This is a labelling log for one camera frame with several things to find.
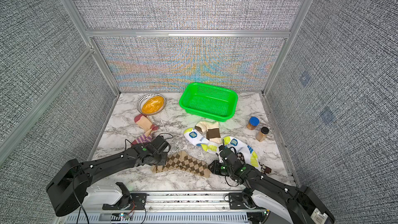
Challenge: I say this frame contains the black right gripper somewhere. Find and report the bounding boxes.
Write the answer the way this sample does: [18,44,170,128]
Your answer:
[205,160,234,177]

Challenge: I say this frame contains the brown argyle sock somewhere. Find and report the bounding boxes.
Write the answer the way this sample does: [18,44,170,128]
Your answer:
[151,151,211,178]

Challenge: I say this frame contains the cream brown block sock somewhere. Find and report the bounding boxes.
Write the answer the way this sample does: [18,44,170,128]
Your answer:
[195,121,222,144]

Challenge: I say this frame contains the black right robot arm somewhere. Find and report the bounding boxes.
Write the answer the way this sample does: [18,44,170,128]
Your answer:
[217,145,335,224]

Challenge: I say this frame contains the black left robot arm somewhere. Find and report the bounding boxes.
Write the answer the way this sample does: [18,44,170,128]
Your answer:
[46,135,171,217]

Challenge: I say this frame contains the white sock yellow dots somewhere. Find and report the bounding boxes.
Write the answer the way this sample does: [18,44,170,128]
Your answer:
[183,128,221,154]
[222,136,261,169]

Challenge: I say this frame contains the dark floral sock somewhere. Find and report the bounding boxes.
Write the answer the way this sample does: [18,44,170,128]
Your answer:
[237,152,272,174]

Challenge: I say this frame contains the pink tan striped sock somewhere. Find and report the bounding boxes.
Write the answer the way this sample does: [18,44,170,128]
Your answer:
[131,114,159,145]

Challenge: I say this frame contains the jar with black lid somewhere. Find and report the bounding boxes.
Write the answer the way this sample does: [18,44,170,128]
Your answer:
[256,127,269,142]

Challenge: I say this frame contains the jar with blue lid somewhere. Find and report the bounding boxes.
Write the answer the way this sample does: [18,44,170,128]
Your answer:
[247,117,260,130]

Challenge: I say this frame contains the patterned bowl with orange food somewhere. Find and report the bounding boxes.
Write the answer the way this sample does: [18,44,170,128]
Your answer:
[137,93,166,115]

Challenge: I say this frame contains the green plastic basket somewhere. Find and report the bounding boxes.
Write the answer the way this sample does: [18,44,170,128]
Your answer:
[179,83,238,122]

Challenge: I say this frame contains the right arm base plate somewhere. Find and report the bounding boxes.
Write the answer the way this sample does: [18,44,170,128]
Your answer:
[224,192,266,210]

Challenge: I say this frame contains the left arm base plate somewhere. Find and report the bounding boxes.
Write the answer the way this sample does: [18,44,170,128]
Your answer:
[102,193,147,211]

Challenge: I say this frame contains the aluminium front rail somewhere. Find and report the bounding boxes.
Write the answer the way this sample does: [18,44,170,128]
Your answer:
[52,190,321,215]

